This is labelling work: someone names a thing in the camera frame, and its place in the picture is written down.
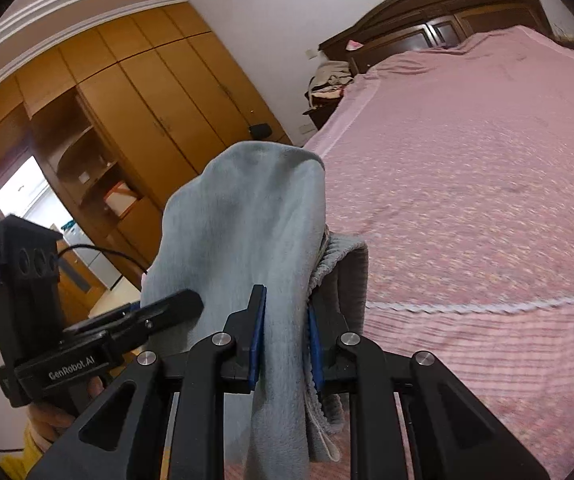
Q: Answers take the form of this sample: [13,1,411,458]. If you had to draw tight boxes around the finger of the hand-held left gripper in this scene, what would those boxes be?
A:
[62,289,204,347]

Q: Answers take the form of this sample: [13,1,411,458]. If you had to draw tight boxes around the pink floral bedspread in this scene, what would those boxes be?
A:
[224,25,574,480]

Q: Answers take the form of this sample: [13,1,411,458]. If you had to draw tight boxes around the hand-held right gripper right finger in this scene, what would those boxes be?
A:
[307,305,550,480]

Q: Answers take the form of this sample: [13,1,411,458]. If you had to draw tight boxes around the wooden wardrobe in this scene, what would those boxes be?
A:
[0,1,292,311]

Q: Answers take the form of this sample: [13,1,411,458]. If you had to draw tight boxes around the person's left hand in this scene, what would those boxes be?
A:
[27,374,105,448]

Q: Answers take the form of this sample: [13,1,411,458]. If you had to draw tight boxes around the dark wooden nightstand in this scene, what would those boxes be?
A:
[552,30,574,56]
[304,105,340,129]

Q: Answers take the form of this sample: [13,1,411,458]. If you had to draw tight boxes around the grey pants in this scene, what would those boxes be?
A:
[139,141,370,480]

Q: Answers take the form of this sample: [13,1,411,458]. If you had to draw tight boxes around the orange white box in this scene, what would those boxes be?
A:
[103,180,142,220]

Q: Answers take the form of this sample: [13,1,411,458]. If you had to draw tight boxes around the pile of clothes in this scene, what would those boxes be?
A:
[303,60,355,116]

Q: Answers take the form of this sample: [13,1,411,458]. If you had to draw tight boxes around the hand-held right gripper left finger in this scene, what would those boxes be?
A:
[27,284,268,480]

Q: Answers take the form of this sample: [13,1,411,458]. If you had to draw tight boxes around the black cable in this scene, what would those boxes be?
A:
[57,244,150,276]

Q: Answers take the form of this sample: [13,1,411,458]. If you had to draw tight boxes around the person's left forearm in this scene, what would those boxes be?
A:
[0,422,48,480]

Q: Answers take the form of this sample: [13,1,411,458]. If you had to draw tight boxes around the dark wooden headboard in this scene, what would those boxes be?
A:
[318,0,555,75]

